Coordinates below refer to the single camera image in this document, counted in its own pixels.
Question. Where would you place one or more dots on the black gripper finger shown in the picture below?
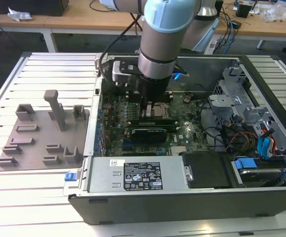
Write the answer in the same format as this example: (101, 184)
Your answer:
(148, 111)

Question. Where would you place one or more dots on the green RAM stick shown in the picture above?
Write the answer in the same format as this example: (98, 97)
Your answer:
(157, 122)

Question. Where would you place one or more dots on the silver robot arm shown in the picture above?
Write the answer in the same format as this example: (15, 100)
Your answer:
(162, 37)

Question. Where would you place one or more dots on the black RAM slot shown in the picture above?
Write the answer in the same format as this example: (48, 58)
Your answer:
(168, 94)
(153, 126)
(167, 97)
(133, 123)
(133, 120)
(167, 100)

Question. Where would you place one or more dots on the silver CPU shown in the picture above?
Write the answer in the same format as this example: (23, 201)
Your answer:
(159, 112)

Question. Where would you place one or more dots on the black graphics card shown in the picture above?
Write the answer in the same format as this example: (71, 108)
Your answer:
(148, 134)

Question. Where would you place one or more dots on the silver coin battery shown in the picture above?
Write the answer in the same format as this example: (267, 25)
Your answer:
(187, 100)

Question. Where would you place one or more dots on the green motherboard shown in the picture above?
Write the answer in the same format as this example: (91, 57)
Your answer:
(189, 116)

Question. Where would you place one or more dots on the blue slot retainer clip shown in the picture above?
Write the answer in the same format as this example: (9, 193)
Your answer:
(97, 141)
(99, 113)
(96, 149)
(98, 127)

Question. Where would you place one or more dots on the silver chipset heatsink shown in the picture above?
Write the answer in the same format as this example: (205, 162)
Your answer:
(178, 149)

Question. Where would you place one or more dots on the silver drive cage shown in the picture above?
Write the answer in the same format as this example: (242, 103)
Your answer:
(222, 101)

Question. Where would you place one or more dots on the silver power supply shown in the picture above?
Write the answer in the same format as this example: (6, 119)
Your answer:
(103, 172)

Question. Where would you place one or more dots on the black plastic drive cover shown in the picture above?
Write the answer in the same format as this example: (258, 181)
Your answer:
(207, 170)

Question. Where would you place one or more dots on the black PC case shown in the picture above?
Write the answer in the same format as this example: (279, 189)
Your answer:
(157, 209)

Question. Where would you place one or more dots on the blue case latch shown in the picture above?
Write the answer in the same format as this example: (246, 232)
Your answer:
(69, 176)

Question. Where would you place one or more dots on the tall black desk box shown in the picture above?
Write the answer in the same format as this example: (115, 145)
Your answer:
(219, 10)

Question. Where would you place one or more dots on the small flat black device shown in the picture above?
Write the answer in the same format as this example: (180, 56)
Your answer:
(236, 24)

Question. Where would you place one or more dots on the wooden desk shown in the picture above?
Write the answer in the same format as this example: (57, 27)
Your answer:
(71, 19)

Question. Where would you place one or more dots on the grey parts rack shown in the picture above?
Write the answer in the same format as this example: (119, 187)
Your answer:
(42, 138)

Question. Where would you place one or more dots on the small black desk box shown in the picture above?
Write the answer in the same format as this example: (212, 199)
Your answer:
(242, 10)

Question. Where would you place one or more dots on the hard disk in blue carrier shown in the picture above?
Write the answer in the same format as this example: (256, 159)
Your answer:
(256, 172)

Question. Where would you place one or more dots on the clear plastic bags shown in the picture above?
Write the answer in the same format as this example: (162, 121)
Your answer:
(278, 11)

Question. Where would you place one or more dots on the wide black desk box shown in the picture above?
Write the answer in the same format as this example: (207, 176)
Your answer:
(27, 6)

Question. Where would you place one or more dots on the crumpled clear plastic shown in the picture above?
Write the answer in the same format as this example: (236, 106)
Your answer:
(18, 14)

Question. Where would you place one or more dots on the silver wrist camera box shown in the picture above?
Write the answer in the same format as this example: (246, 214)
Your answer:
(122, 71)

